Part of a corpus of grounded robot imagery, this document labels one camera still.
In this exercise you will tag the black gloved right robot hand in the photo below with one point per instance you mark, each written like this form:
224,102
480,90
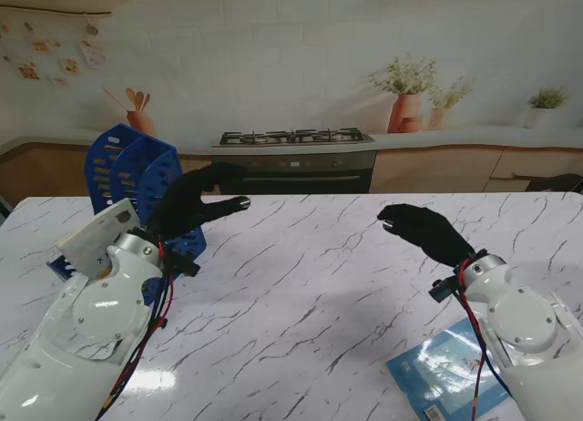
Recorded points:
428,234

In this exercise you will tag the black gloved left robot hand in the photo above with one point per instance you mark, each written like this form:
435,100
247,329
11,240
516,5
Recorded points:
180,207

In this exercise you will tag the yellow and white book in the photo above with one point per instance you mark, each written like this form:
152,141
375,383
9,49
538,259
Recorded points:
95,239

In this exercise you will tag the light blue book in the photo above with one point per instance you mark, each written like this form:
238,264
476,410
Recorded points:
423,371

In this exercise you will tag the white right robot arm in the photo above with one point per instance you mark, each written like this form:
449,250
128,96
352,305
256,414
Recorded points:
537,339

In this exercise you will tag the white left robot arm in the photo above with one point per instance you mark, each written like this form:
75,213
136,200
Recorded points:
68,357

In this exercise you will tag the blue perforated plastic file rack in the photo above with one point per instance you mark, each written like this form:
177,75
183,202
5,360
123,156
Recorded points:
132,166

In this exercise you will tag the plant in pale pink vase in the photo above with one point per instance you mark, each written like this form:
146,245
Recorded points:
439,116

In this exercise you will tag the plant in terracotta vase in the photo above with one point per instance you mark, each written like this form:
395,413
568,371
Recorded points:
405,111

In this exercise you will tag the gas stove hob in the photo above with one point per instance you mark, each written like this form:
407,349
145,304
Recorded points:
291,138

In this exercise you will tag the dark built-in oven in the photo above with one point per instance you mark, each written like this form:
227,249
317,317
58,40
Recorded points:
309,170

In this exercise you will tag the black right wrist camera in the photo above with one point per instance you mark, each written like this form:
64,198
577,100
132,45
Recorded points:
442,291

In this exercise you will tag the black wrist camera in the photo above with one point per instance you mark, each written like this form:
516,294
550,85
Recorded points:
187,265
442,291

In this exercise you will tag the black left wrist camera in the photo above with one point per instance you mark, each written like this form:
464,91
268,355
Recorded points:
187,265

